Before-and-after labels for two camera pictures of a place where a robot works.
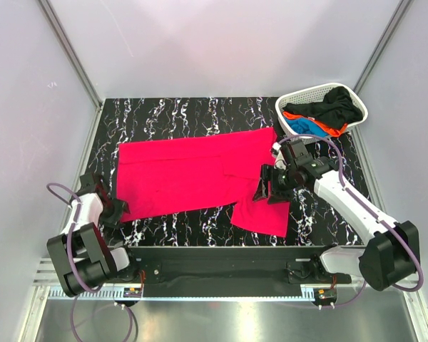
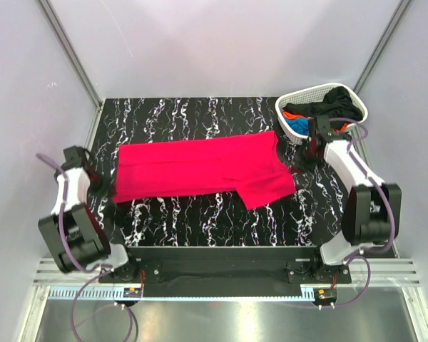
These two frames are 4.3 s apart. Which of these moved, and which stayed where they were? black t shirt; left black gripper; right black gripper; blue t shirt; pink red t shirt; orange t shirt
Moved: pink red t shirt; left black gripper; right black gripper
Stayed: orange t shirt; black t shirt; blue t shirt
